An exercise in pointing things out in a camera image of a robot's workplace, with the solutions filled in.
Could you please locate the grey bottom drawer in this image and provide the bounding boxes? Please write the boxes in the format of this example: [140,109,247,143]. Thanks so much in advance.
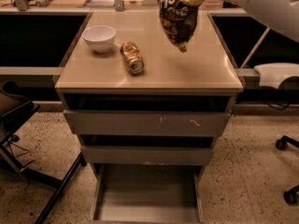
[89,164,204,224]

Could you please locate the brown chip bag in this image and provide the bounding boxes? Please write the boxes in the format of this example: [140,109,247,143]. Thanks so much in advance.
[158,0,206,52]

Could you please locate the grey drawer cabinet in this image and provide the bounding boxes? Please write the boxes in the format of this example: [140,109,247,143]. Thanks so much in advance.
[52,9,247,224]

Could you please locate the white curved chair armrest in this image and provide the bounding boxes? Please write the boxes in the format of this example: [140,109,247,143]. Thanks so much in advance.
[254,63,299,89]

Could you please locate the black chair on left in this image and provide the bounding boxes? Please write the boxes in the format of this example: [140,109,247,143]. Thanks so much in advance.
[0,80,88,224]

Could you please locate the white ceramic bowl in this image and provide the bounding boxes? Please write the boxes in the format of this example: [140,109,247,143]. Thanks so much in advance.
[82,25,116,53]

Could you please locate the grey middle drawer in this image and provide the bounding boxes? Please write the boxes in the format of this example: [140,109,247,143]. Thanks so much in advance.
[81,146,213,166]

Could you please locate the grey top drawer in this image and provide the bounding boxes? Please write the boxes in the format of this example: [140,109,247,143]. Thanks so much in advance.
[64,110,230,136]

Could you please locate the crushed gold soda can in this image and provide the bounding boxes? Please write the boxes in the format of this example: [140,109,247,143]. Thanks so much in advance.
[120,42,144,75]

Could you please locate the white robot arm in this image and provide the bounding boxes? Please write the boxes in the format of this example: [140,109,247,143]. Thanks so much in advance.
[222,0,299,42]

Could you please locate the pink stacked bins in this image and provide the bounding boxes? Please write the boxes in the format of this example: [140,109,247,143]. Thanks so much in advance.
[202,0,223,9]

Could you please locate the grey drawer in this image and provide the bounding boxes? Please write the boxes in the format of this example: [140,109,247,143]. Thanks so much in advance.
[64,110,230,136]
[89,164,204,224]
[81,146,213,166]

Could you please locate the black office chair base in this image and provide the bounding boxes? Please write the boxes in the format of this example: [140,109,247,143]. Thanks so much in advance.
[275,134,299,204]

